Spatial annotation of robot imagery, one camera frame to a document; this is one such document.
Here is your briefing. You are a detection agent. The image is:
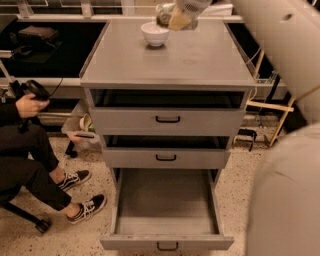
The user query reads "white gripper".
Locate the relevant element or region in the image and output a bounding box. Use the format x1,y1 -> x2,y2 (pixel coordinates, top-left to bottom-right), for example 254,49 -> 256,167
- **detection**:
168,0 -> 212,31

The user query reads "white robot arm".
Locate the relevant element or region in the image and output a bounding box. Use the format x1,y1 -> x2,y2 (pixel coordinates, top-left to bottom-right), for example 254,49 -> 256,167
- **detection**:
231,0 -> 320,256

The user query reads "grey drawer cabinet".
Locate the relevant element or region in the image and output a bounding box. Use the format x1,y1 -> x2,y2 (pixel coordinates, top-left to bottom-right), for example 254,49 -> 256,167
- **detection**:
81,18 -> 254,179

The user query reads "grey top drawer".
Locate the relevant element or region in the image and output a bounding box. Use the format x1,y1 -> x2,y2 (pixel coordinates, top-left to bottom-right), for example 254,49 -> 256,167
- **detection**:
89,89 -> 245,136

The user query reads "grey drawer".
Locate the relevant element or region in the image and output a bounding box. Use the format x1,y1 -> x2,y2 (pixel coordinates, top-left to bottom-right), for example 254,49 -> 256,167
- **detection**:
89,89 -> 245,136
101,169 -> 234,251
103,135 -> 230,169

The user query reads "grey middle drawer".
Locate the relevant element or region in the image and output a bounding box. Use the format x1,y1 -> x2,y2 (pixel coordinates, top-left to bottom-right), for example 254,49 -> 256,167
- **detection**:
103,135 -> 230,169

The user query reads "grey bottom drawer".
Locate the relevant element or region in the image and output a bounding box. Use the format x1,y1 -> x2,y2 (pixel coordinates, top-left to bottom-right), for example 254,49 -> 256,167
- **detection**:
101,169 -> 234,251

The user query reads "person's hand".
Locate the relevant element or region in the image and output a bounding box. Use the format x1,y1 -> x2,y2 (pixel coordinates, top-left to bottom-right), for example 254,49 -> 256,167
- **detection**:
15,94 -> 50,119

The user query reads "white ceramic bowl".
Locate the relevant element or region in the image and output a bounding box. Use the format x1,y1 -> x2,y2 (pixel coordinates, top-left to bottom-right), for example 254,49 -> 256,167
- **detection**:
141,22 -> 170,47

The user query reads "clear plastic bin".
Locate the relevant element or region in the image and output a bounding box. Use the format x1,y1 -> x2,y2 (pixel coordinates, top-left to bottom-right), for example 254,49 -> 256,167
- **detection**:
62,100 -> 101,151

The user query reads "dark box on shelf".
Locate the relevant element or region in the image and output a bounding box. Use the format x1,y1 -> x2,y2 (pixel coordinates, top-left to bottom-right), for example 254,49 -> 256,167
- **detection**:
18,25 -> 59,47

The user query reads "black handheld controller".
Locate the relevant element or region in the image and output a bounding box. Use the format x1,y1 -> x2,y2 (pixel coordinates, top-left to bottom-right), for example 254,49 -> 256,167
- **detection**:
22,80 -> 50,101

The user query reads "black tripod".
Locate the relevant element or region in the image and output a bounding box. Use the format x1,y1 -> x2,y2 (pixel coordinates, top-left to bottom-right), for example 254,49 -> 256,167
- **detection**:
0,59 -> 43,132

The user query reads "black sneaker far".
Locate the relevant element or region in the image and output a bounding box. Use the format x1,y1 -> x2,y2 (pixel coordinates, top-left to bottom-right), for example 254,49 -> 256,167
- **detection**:
58,170 -> 91,191

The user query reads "black sneaker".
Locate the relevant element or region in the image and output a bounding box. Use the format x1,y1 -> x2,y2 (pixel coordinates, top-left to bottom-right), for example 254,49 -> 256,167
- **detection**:
58,170 -> 91,191
67,194 -> 107,224

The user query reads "black sneaker near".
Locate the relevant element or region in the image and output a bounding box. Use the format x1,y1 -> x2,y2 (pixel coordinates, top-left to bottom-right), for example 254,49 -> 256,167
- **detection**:
67,194 -> 107,224

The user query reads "seated person in black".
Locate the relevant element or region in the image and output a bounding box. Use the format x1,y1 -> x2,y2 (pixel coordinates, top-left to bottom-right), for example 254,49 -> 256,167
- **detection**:
0,102 -> 71,211

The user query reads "black office chair base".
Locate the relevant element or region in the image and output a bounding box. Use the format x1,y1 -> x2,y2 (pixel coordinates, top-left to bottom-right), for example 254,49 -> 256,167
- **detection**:
1,202 -> 51,234

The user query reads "wooden frame stand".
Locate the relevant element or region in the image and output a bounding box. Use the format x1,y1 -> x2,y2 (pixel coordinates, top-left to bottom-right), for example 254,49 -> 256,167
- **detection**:
246,47 -> 320,147

